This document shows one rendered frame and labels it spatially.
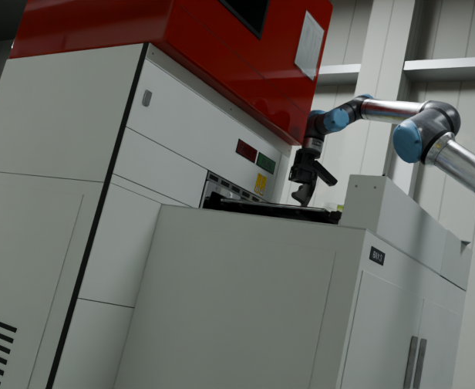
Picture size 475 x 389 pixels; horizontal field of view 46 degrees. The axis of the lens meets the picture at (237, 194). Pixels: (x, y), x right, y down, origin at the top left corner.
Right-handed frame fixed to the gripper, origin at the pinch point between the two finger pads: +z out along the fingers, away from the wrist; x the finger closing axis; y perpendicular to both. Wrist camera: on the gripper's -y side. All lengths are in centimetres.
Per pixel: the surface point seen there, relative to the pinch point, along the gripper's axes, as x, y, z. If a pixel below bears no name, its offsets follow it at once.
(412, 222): 54, -8, 7
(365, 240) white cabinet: 72, 14, 18
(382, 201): 68, 10, 8
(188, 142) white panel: 20, 49, -5
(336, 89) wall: -183, -80, -131
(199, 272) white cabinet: 38, 41, 32
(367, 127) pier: -138, -89, -92
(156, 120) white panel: 29, 61, -6
